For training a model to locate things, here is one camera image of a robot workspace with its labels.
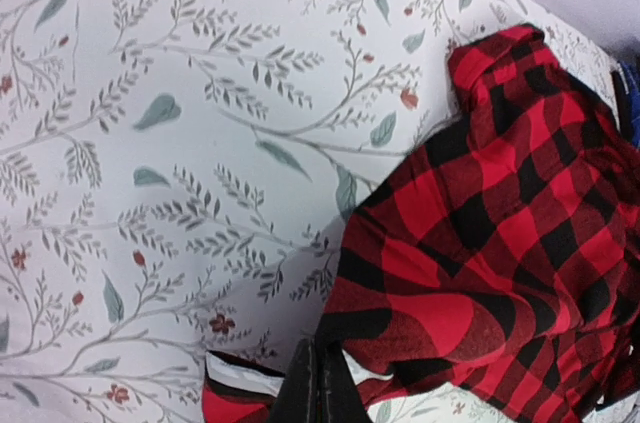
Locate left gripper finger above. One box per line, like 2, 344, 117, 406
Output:
267, 339, 370, 423

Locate red black plaid shirt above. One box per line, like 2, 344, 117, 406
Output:
202, 24, 639, 422

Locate floral table cloth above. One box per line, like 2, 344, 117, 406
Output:
1, 0, 613, 422

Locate light blue folded shirt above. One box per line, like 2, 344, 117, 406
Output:
618, 62, 639, 149

